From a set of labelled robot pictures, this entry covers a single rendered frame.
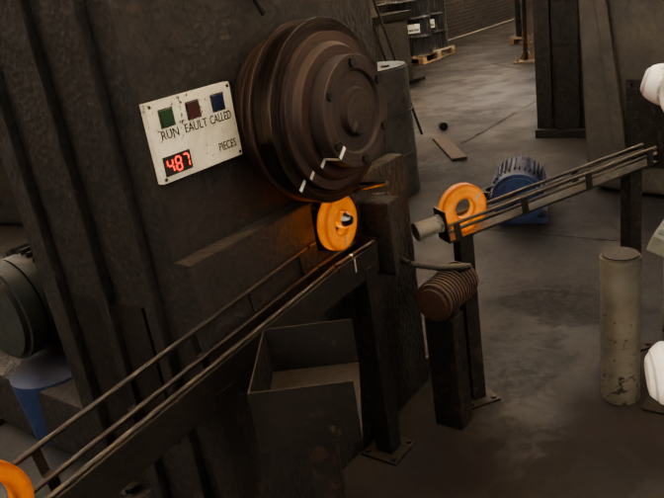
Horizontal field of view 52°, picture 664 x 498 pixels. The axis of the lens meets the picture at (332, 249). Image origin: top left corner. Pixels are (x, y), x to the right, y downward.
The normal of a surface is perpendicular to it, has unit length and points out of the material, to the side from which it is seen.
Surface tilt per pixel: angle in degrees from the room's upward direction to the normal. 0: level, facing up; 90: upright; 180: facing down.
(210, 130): 90
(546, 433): 0
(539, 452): 0
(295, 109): 77
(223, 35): 90
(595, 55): 90
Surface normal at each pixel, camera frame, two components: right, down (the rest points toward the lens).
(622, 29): -0.76, 0.33
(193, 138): 0.80, 0.10
